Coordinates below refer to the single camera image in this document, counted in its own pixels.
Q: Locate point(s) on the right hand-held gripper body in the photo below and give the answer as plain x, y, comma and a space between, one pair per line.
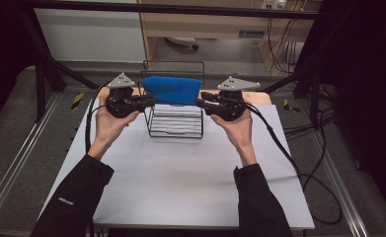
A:
231, 105

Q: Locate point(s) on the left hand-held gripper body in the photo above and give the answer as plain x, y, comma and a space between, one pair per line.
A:
119, 102

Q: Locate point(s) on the blue towel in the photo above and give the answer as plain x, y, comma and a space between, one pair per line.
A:
172, 90

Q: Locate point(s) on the person's right hand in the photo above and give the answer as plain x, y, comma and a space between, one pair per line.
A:
241, 131

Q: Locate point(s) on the person's left hand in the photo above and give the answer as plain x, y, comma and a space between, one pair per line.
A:
108, 128

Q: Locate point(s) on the yellow black tape strip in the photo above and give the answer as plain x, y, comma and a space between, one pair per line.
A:
290, 106
77, 100

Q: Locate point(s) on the white chair base with caster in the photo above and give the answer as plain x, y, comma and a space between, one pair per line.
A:
182, 40

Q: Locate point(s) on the light wooden desk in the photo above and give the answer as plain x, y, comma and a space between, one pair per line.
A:
207, 24

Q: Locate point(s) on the white cabinet panel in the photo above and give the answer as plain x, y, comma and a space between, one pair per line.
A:
88, 36

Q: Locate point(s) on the white power strip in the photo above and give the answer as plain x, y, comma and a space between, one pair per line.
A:
273, 4

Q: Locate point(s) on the black metal frame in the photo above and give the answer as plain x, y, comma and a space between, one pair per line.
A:
180, 9

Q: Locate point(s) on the aluminium rail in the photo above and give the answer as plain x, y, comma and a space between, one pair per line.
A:
19, 158
342, 187

